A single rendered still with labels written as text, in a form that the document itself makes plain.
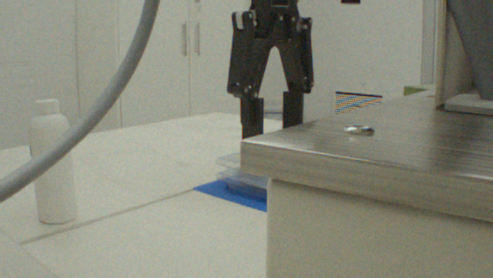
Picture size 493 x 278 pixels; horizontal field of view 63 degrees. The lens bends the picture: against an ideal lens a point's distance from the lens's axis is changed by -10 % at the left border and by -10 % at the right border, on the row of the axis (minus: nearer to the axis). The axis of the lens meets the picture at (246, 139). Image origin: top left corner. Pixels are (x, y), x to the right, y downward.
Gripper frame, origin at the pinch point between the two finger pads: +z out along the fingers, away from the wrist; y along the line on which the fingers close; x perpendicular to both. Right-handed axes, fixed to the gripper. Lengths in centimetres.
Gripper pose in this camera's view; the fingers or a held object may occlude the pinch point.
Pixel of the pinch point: (273, 127)
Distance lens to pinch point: 57.9
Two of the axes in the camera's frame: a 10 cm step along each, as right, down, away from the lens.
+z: -0.1, 9.8, 2.1
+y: 6.7, -1.5, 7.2
